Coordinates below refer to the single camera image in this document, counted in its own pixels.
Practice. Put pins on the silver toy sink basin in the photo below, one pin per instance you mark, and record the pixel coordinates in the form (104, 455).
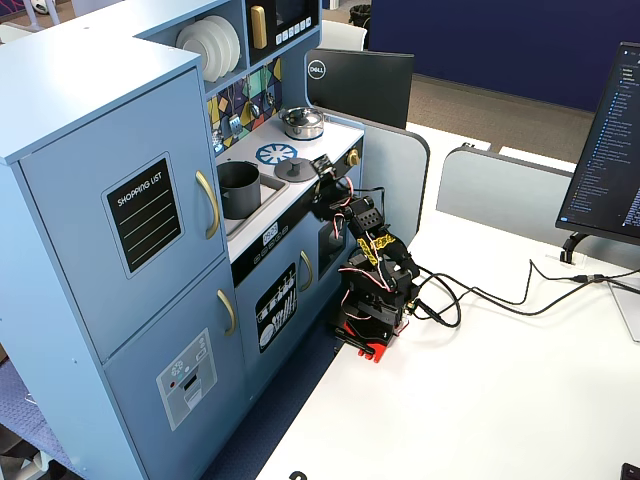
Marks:
(272, 192)

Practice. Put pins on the steel toy pot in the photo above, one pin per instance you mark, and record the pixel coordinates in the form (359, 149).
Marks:
(302, 131)

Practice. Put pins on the silver toy ladle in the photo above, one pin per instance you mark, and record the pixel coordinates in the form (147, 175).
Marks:
(255, 111)

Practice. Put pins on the steel pot lid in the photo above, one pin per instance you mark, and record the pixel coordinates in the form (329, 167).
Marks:
(300, 116)

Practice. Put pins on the black flat device corner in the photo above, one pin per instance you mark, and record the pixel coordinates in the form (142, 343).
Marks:
(632, 472)

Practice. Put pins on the black table clamp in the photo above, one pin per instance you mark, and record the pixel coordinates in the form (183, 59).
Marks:
(350, 341)

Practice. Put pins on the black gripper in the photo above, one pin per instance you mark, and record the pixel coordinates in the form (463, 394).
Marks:
(324, 188)

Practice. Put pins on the small black round object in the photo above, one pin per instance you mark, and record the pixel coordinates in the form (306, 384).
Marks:
(297, 475)

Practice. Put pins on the white toy plate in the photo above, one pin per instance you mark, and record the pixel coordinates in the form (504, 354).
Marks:
(224, 50)
(200, 50)
(236, 42)

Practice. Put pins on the gray low desk divider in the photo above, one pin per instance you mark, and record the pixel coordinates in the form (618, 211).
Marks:
(500, 195)

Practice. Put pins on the gray toy pot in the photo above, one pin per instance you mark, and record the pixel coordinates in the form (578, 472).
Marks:
(240, 197)

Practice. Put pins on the gold stove knob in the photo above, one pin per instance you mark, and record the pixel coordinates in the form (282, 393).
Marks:
(354, 158)

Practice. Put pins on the black trash bin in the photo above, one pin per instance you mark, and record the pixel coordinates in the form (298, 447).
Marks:
(360, 15)

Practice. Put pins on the blue toy kitchen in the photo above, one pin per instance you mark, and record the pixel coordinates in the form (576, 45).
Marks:
(75, 100)

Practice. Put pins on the silver toy spatula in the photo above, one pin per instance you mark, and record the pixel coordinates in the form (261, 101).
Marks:
(235, 125)

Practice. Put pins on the black Dell monitor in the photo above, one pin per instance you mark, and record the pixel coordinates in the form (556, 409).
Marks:
(360, 85)

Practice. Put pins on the white chair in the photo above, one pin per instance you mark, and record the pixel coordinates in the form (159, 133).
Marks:
(345, 35)

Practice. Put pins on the red table clamp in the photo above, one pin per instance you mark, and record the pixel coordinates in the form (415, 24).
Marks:
(380, 352)

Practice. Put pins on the gray pot lid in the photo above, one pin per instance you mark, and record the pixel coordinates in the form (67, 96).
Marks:
(294, 171)

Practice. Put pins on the black monitor stand bracket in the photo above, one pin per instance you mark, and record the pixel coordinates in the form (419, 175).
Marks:
(572, 242)

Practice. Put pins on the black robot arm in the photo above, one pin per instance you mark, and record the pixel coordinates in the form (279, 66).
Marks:
(395, 280)

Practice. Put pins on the gray office chair base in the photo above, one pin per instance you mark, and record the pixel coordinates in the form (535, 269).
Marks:
(25, 465)

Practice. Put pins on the monitor showing code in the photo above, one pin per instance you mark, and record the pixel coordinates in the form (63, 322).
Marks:
(605, 150)

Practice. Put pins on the silver stand base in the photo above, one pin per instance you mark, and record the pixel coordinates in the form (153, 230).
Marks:
(627, 310)

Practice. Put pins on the gray rounded desk divider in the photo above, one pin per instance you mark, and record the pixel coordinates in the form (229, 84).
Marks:
(390, 175)

